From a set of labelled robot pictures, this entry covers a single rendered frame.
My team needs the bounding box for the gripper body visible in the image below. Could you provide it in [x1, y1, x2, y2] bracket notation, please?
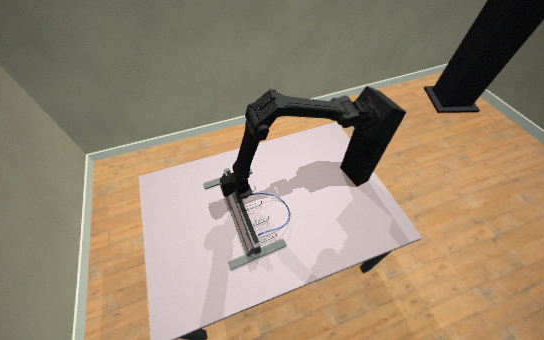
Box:
[237, 183, 253, 199]

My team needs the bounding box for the black patch panel rack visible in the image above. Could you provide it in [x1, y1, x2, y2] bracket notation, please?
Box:
[203, 168, 287, 270]

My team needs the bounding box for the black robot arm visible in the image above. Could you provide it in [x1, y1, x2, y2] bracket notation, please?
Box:
[220, 89, 381, 197]

